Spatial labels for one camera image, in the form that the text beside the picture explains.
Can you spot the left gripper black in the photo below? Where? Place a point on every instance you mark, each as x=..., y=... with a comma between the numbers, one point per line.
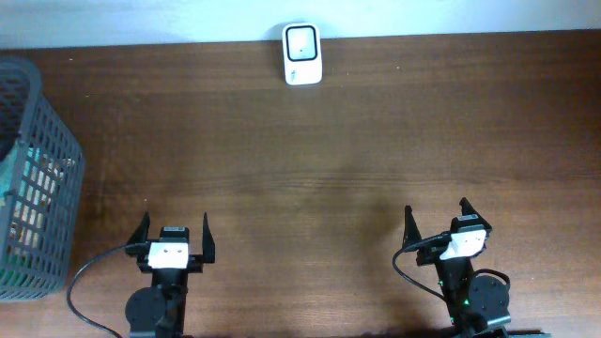
x=198, y=258

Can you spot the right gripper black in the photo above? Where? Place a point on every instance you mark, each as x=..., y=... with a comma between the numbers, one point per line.
x=411, y=233

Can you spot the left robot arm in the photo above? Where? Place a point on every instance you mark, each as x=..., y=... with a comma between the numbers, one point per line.
x=159, y=309

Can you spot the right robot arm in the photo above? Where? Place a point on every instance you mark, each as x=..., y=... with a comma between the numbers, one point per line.
x=477, y=300

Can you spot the white barcode scanner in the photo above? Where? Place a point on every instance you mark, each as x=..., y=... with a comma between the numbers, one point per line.
x=302, y=54

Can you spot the grey plastic mesh basket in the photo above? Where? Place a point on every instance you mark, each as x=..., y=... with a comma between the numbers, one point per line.
x=42, y=171

